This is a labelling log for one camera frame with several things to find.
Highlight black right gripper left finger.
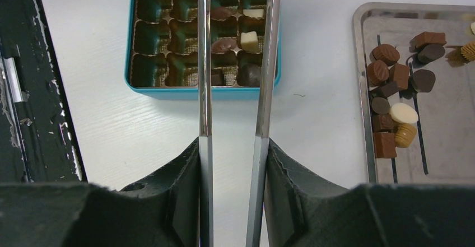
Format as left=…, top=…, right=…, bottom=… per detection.
left=1, top=141, right=200, bottom=246

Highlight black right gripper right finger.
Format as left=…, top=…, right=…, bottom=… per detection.
left=264, top=142, right=474, bottom=246

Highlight steel serving tongs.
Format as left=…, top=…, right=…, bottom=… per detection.
left=197, top=0, right=281, bottom=246

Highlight teal chocolate box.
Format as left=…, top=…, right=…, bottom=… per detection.
left=124, top=0, right=268, bottom=100

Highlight white round chocolate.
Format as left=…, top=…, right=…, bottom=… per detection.
left=389, top=102, right=419, bottom=124

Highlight steel tray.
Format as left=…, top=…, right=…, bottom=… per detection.
left=352, top=2, right=474, bottom=184

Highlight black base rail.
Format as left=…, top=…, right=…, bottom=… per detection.
left=1, top=0, right=87, bottom=183

